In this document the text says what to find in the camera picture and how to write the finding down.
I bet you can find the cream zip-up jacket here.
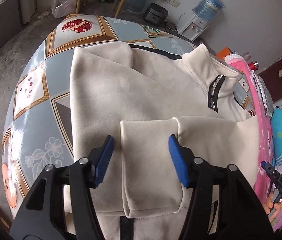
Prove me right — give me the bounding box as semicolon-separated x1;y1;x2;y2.
70;42;260;239

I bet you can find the person's right hand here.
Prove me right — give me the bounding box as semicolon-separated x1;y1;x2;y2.
263;191;282;230

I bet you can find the pink floral blanket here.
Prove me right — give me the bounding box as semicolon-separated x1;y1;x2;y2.
225;54;282;231

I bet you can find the grey lace pillow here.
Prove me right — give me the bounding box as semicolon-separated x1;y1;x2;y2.
252;71;274;118

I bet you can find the fruit pattern blue tablecloth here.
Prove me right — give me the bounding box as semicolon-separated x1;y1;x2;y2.
1;13;256;221

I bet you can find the red thermos bottle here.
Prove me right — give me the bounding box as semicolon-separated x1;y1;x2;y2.
248;61;259;71

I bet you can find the white water dispenser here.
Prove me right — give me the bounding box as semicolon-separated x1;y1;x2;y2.
176;13;209;41

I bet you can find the blue water jug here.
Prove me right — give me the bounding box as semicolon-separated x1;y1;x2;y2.
192;0;224;23

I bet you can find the black rice cooker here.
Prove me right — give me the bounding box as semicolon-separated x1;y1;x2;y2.
143;3;169;26

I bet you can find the white plastic bag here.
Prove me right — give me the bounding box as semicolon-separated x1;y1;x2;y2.
51;0;76;18

